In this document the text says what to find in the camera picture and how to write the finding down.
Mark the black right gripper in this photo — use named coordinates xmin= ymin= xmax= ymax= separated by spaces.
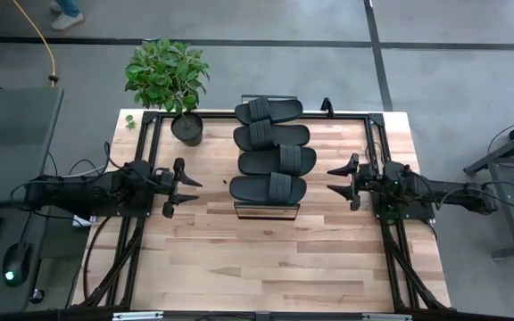
xmin=327 ymin=153 xmax=377 ymax=211

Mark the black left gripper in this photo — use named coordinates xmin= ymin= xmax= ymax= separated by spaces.
xmin=156 ymin=158 xmax=203 ymax=218

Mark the black slide sandal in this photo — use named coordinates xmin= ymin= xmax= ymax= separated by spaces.
xmin=233 ymin=97 xmax=305 ymax=127
xmin=237 ymin=144 xmax=318 ymax=177
xmin=232 ymin=119 xmax=311 ymax=152
xmin=228 ymin=171 xmax=308 ymax=205

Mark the white box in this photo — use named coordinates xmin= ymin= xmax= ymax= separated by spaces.
xmin=71 ymin=214 xmax=98 ymax=229

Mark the green plant in black pot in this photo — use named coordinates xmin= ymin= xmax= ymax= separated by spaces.
xmin=124 ymin=38 xmax=211 ymax=147

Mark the black computer mouse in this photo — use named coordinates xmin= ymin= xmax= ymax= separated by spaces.
xmin=1 ymin=243 xmax=32 ymax=287

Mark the person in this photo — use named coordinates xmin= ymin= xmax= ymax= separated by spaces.
xmin=49 ymin=0 xmax=87 ymax=32

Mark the black aluminium rig frame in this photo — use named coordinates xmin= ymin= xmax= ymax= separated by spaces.
xmin=67 ymin=110 xmax=452 ymax=313

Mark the black triangular bracket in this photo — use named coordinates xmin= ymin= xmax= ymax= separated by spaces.
xmin=320 ymin=96 xmax=335 ymax=118

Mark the black frame wooden top shelf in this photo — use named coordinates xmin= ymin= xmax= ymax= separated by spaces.
xmin=234 ymin=93 xmax=302 ymax=220

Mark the silver bracket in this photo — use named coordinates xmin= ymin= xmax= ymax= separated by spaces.
xmin=112 ymin=311 xmax=165 ymax=321
xmin=362 ymin=313 xmax=413 ymax=321

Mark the black metal table frame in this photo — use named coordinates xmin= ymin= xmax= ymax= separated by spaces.
xmin=463 ymin=111 xmax=514 ymax=262

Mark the yellow cable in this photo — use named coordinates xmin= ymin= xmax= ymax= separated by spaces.
xmin=12 ymin=0 xmax=58 ymax=88

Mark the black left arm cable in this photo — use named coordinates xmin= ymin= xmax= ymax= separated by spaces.
xmin=9 ymin=141 xmax=112 ymax=211

